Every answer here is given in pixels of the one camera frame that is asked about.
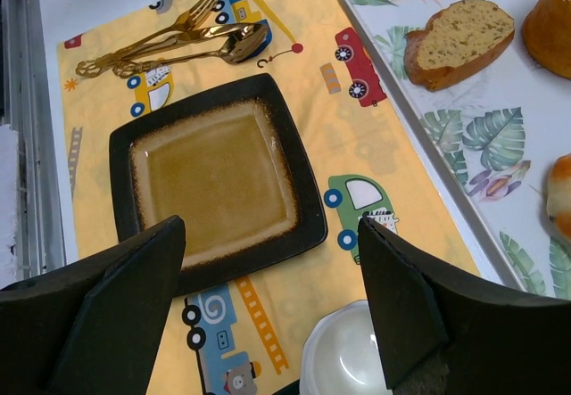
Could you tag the tall sugared brioche cake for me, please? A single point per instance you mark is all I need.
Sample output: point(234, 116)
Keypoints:
point(546, 35)

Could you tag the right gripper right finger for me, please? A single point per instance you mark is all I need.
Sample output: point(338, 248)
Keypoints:
point(442, 330)

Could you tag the gold fork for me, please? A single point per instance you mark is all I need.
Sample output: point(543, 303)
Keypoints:
point(192, 18)

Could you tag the floral white serving tray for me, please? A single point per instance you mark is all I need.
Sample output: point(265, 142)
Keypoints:
point(494, 135)

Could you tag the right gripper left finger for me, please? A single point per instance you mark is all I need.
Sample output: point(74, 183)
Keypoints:
point(94, 326)

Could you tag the yellow vehicle print placemat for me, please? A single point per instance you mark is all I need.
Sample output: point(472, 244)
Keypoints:
point(246, 336)

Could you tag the aluminium table frame rail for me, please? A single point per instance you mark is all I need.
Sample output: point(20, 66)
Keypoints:
point(38, 246)

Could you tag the square black brown plate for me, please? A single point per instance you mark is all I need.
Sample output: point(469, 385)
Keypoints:
point(231, 163)

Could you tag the green mug white inside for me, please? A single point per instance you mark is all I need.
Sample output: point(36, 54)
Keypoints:
point(341, 355)

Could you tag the herb bread slice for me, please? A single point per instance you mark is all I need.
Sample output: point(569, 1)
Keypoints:
point(456, 43)

